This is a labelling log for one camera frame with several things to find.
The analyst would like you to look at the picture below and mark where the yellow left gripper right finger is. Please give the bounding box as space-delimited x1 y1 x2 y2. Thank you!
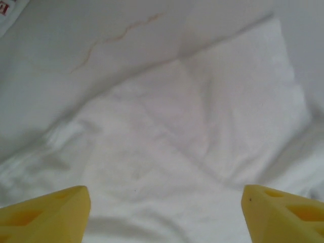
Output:
240 184 324 243

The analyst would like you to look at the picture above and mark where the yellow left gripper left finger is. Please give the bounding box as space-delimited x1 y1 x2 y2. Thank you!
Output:
0 185 92 243

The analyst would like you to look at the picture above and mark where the white t-shirt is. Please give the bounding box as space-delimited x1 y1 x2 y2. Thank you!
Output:
0 15 324 243

